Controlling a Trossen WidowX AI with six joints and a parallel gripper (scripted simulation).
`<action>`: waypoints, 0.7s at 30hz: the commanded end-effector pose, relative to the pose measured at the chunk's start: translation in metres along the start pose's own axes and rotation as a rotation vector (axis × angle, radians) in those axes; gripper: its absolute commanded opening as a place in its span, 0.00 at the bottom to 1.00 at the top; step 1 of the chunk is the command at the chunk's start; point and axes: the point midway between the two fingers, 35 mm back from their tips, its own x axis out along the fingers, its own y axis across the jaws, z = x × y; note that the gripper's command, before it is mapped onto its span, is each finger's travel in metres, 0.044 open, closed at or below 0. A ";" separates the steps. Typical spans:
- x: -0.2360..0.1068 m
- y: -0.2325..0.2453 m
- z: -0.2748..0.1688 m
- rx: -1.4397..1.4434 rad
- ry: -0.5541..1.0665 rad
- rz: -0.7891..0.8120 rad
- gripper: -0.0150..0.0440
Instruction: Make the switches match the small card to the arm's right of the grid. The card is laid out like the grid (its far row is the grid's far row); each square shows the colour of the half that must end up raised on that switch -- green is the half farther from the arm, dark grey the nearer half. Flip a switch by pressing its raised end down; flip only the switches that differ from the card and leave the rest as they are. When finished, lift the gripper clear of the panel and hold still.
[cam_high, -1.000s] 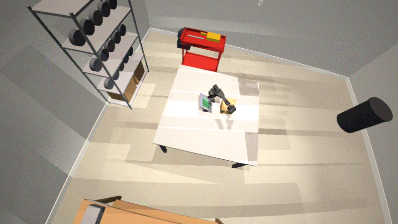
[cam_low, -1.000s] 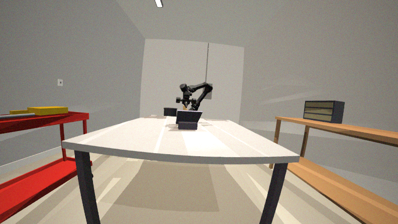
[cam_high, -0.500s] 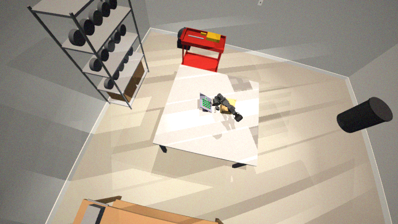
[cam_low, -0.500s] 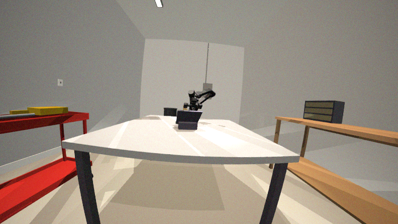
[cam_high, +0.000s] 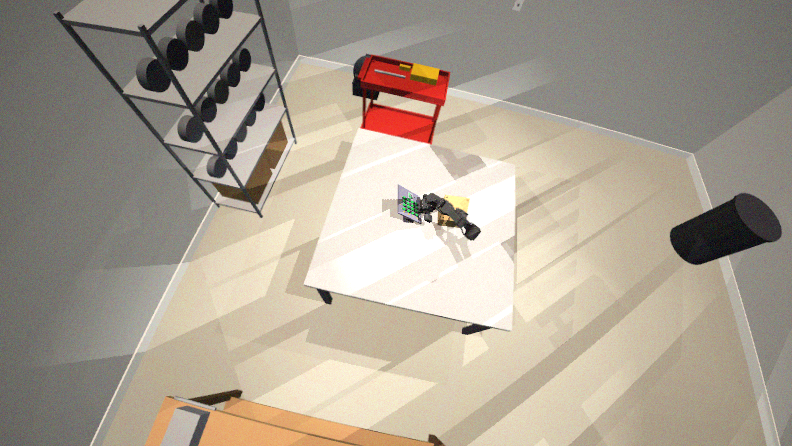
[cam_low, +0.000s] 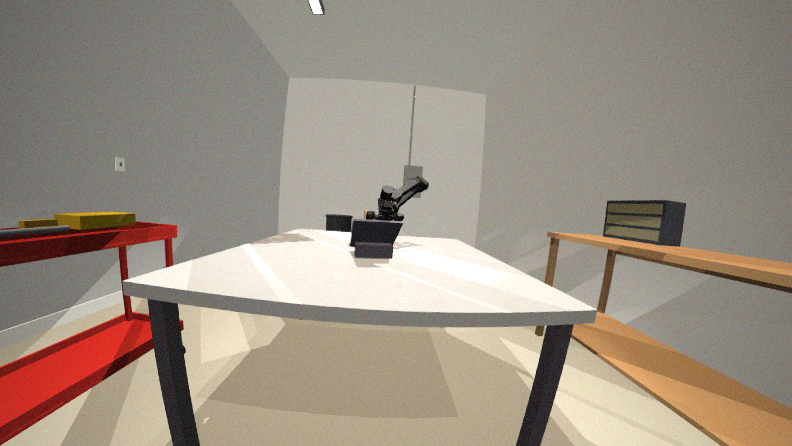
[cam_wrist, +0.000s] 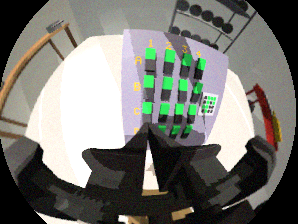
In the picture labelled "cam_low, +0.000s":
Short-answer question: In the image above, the pale lavender switch panel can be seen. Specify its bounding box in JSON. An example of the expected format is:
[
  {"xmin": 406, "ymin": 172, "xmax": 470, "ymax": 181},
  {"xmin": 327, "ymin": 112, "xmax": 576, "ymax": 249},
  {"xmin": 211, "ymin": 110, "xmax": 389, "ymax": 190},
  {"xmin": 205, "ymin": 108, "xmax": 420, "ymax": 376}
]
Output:
[{"xmin": 349, "ymin": 219, "xmax": 403, "ymax": 259}]

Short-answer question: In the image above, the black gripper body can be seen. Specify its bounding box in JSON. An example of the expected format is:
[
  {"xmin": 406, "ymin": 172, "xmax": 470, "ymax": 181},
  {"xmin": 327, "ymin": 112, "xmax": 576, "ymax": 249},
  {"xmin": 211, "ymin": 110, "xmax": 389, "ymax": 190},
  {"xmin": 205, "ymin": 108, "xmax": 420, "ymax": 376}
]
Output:
[{"xmin": 366, "ymin": 204, "xmax": 404, "ymax": 221}]

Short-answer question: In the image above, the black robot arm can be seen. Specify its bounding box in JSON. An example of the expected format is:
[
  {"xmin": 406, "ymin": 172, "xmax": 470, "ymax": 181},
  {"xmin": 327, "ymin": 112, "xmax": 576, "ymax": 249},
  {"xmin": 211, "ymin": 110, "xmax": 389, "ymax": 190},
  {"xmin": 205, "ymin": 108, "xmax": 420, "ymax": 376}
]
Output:
[{"xmin": 378, "ymin": 176, "xmax": 429, "ymax": 215}]

